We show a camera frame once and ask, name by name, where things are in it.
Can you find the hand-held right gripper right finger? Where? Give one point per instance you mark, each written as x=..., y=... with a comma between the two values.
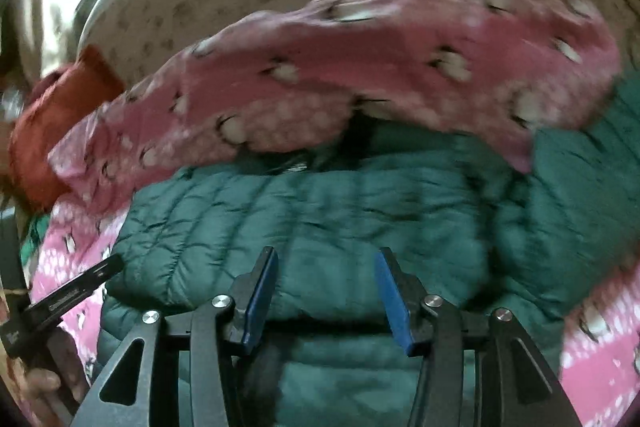
x=395, y=304

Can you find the orange cloth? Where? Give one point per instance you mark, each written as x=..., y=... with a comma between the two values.
x=60, y=122

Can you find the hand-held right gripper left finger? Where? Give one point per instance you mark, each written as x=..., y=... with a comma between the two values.
x=259, y=302

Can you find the person's left hand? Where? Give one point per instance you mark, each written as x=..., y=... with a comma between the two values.
x=47, y=379

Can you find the pink penguin print blanket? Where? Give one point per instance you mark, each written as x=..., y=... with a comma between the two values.
x=400, y=57

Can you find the green and white cloth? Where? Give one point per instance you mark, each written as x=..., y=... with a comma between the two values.
x=34, y=237

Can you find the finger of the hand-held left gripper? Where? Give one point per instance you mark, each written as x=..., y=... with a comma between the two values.
x=75, y=291

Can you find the green puffer jacket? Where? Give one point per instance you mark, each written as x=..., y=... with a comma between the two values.
x=325, y=217

